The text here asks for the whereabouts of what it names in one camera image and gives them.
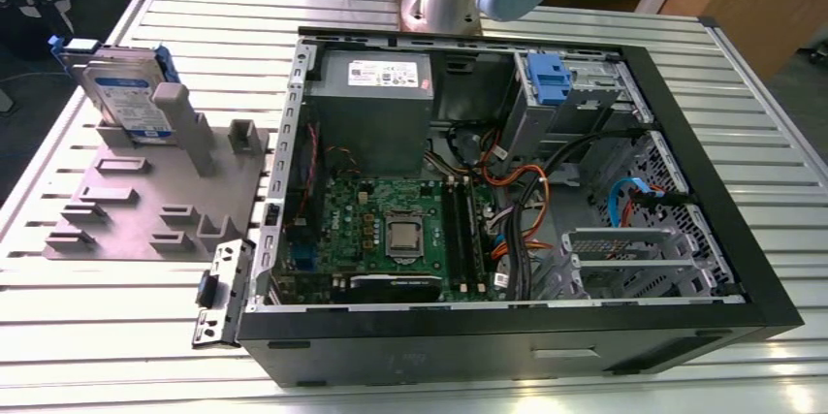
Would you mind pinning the hard disk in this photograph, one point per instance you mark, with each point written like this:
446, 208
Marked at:
126, 94

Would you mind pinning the silver disk bay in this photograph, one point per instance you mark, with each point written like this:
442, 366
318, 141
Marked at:
634, 264

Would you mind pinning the grey parts rack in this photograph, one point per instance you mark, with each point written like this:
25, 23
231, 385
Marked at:
149, 191

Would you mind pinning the silver power supply unit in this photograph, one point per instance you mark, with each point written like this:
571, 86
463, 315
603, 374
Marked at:
369, 133

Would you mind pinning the silver expansion slot latch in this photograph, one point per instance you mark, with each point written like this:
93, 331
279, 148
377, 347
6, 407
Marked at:
234, 297

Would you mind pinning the green motherboard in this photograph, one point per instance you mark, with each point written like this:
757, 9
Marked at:
414, 191

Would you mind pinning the CPU socket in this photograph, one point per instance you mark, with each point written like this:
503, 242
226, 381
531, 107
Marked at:
405, 214

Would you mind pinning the silver CPU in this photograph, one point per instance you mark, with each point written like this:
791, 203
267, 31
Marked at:
406, 238

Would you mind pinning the blue plastic drive latch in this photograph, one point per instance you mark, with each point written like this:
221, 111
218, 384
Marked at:
549, 79

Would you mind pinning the black graphics card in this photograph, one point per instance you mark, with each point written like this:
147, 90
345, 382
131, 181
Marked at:
389, 290

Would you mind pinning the black PC case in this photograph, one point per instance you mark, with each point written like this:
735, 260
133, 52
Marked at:
453, 351

